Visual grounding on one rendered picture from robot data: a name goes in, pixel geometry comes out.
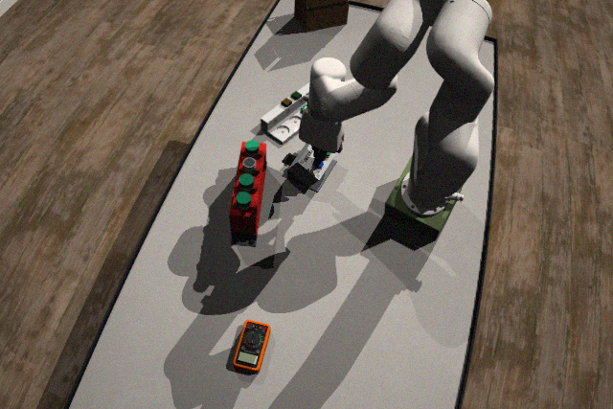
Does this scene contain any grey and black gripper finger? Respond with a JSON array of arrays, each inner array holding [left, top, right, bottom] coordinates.
[[317, 141, 343, 165], [311, 146, 320, 163]]

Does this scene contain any dark grey table edge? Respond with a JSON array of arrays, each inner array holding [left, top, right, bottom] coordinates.
[[63, 0, 498, 409]]

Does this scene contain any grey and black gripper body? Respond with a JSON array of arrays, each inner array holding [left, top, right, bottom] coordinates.
[[299, 106, 345, 153]]

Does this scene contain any orange digital multimeter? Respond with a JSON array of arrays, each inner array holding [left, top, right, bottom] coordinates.
[[233, 320, 271, 374]]

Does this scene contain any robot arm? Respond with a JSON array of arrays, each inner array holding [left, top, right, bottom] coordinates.
[[303, 0, 494, 216]]

